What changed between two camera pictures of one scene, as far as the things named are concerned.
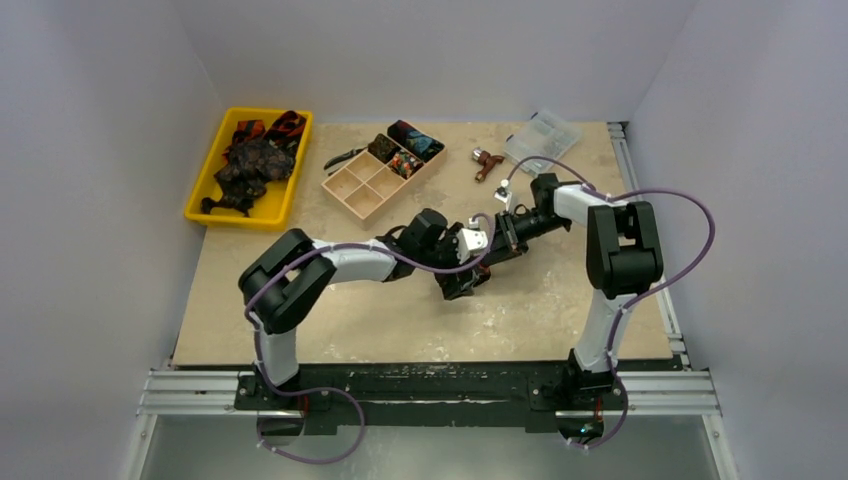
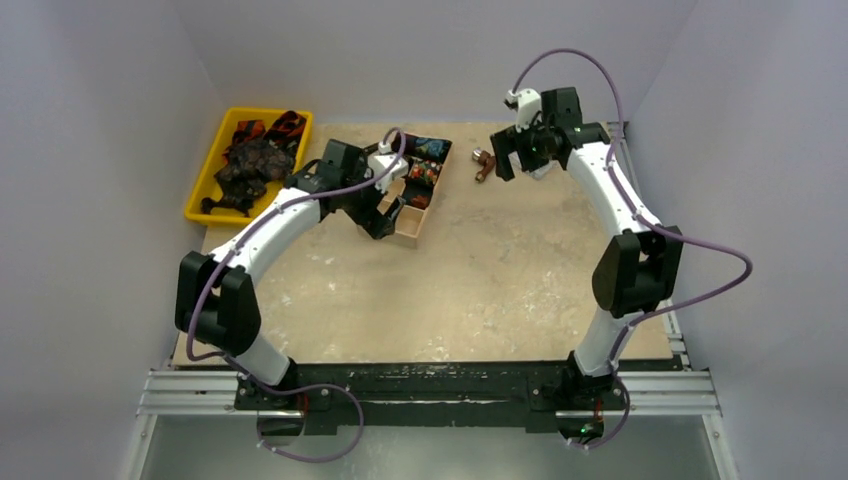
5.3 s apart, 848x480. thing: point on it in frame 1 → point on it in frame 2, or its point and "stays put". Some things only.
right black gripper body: x=503 y=230 → x=504 y=149
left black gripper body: x=448 y=257 → x=360 y=204
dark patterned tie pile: x=247 y=166 stays put
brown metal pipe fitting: x=487 y=160 stays put
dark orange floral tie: x=482 y=273 → x=420 y=200
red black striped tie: x=285 y=125 stays put
